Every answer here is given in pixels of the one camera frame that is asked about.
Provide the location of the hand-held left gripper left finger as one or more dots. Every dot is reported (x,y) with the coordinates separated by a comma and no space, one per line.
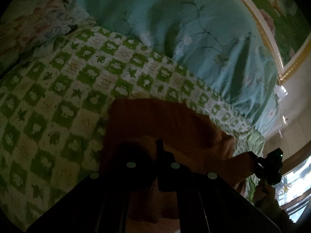
(136,174)

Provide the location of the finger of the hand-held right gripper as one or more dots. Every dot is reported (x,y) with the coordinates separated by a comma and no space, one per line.
(254,157)

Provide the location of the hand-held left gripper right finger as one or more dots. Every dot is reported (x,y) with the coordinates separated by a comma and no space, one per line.
(167,174)

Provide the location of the orange cloth garment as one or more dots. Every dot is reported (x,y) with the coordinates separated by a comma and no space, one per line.
(170,121)

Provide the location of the person's right forearm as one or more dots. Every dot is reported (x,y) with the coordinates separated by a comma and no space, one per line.
(279,213)

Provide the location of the person's right hand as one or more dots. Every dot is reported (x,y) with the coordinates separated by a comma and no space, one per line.
(263,194)

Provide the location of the light green bed sheet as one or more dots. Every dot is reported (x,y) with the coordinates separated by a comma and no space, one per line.
(255,143)

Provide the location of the window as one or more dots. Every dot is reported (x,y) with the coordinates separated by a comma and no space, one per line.
(296,182)

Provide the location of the green checkered quilt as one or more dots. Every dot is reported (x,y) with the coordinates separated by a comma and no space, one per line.
(60,89)

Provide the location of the gold framed floral headboard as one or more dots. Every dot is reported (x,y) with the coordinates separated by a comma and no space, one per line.
(279,9)

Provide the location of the teal floral blanket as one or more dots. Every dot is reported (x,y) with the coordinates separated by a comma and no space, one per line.
(170,17)

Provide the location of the floral pillow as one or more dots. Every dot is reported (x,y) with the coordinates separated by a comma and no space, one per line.
(31,21)

